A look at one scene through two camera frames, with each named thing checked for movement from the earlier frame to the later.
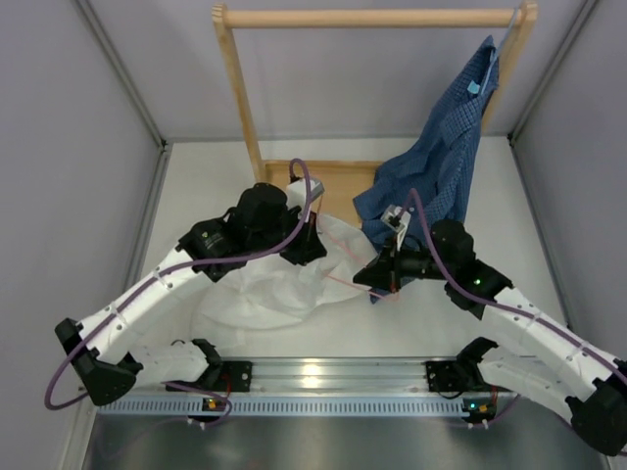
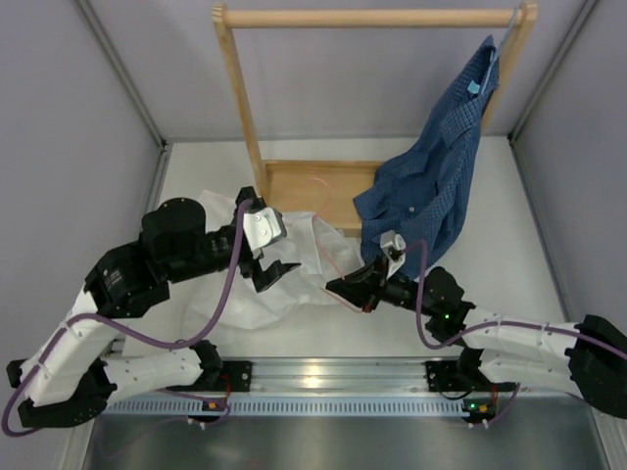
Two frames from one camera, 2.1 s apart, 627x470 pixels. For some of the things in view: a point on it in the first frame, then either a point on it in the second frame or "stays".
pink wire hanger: [360, 258] → [315, 220]
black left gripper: [310, 247] → [264, 278]
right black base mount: [446, 376] stays
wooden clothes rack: [339, 184] stays
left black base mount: [237, 374] stays
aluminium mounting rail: [328, 376] stays
